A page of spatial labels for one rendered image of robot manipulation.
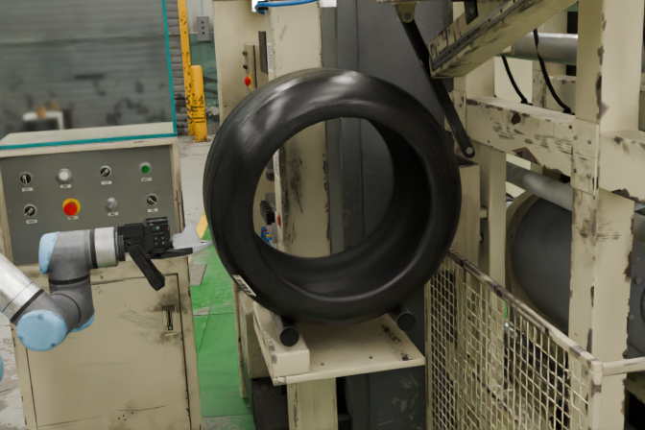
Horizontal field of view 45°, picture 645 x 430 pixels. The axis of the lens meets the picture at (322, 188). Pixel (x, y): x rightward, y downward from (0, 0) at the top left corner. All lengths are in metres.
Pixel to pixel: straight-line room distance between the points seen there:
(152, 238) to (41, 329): 0.30
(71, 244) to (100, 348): 0.83
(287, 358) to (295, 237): 0.42
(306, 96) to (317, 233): 0.56
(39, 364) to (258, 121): 1.24
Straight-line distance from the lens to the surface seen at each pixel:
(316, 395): 2.30
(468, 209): 2.16
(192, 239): 1.80
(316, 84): 1.69
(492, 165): 2.18
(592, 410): 1.51
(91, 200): 2.47
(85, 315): 1.83
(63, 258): 1.79
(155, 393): 2.63
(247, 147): 1.66
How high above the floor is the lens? 1.62
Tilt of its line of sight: 13 degrees down
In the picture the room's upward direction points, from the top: 3 degrees counter-clockwise
